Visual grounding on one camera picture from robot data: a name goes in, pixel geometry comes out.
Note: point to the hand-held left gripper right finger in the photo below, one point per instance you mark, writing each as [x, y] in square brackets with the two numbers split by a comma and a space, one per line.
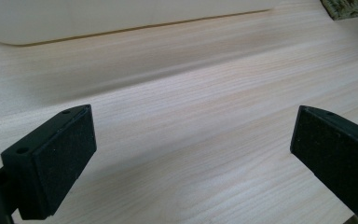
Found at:
[338, 155]

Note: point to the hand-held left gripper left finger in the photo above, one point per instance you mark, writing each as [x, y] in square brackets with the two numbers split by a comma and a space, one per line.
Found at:
[59, 161]

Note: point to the green woven basket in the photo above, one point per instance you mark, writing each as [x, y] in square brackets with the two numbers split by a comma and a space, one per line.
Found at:
[351, 7]

